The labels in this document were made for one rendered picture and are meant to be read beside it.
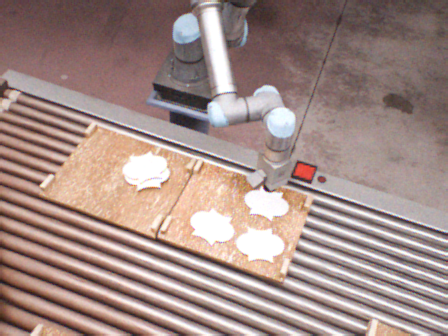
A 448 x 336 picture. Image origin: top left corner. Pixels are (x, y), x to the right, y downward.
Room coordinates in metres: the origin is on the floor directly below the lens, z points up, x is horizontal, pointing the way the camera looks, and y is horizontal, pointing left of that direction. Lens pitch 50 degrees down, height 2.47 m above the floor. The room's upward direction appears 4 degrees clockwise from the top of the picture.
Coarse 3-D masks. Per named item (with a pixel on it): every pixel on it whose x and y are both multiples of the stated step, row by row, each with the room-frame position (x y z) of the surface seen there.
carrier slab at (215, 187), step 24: (216, 168) 1.32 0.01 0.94; (192, 192) 1.20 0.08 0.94; (216, 192) 1.21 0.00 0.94; (240, 192) 1.22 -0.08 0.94; (288, 192) 1.23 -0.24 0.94; (240, 216) 1.12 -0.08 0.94; (288, 216) 1.13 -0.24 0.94; (168, 240) 1.01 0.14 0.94; (192, 240) 1.01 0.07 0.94; (288, 240) 1.04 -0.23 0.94; (240, 264) 0.94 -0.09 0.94; (264, 264) 0.95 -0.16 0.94
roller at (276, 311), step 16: (0, 208) 1.10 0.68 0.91; (16, 208) 1.10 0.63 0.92; (32, 224) 1.05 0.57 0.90; (48, 224) 1.05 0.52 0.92; (64, 224) 1.05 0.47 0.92; (80, 240) 1.00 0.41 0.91; (96, 240) 1.00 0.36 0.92; (112, 240) 1.01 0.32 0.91; (128, 256) 0.95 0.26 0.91; (144, 256) 0.95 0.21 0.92; (160, 272) 0.91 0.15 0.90; (176, 272) 0.91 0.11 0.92; (192, 272) 0.91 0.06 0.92; (208, 288) 0.86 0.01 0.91; (224, 288) 0.86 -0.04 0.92; (240, 304) 0.83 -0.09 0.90; (256, 304) 0.82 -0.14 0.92; (272, 304) 0.82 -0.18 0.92; (288, 320) 0.78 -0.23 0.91; (304, 320) 0.78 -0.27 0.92
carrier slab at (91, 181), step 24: (96, 144) 1.38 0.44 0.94; (120, 144) 1.39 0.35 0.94; (144, 144) 1.40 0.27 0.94; (72, 168) 1.27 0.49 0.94; (96, 168) 1.27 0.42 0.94; (120, 168) 1.28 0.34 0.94; (168, 168) 1.30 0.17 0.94; (48, 192) 1.16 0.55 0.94; (72, 192) 1.16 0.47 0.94; (96, 192) 1.17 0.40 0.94; (120, 192) 1.18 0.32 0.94; (144, 192) 1.19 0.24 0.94; (168, 192) 1.19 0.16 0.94; (96, 216) 1.08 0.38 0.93; (120, 216) 1.08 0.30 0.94; (144, 216) 1.09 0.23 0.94
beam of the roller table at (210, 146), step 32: (32, 96) 1.63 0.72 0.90; (64, 96) 1.63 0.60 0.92; (128, 128) 1.50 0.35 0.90; (160, 128) 1.51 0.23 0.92; (224, 160) 1.38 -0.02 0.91; (256, 160) 1.38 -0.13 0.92; (320, 192) 1.27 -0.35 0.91; (352, 192) 1.27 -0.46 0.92; (384, 192) 1.28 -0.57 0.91; (416, 224) 1.17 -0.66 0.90
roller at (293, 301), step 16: (0, 192) 1.16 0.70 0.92; (16, 192) 1.16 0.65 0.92; (32, 208) 1.11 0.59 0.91; (48, 208) 1.11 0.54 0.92; (64, 208) 1.11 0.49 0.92; (80, 224) 1.06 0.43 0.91; (96, 224) 1.06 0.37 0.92; (128, 240) 1.01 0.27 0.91; (144, 240) 1.01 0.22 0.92; (160, 256) 0.97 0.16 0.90; (176, 256) 0.96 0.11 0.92; (192, 256) 0.97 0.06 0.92; (208, 272) 0.92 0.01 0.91; (224, 272) 0.92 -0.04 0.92; (240, 288) 0.88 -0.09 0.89; (256, 288) 0.87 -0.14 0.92; (272, 288) 0.88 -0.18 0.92; (288, 304) 0.84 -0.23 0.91; (304, 304) 0.83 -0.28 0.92; (336, 320) 0.80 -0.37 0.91; (352, 320) 0.80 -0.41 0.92
